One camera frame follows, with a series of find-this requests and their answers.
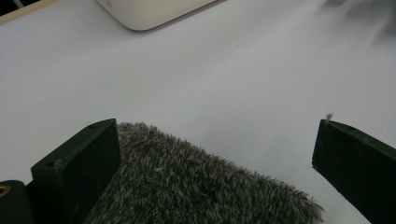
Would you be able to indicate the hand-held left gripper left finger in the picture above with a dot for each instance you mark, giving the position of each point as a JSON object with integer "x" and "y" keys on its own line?
{"x": 77, "y": 168}

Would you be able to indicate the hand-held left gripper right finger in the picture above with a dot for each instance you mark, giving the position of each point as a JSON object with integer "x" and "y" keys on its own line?
{"x": 358, "y": 165}

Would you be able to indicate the grey fluffy cloth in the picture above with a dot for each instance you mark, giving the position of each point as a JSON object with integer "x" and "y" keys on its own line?
{"x": 193, "y": 186}

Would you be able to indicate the wooden table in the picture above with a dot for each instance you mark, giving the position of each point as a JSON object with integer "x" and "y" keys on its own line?
{"x": 18, "y": 14}

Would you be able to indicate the white plastic bin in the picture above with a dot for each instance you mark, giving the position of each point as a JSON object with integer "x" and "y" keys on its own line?
{"x": 149, "y": 12}

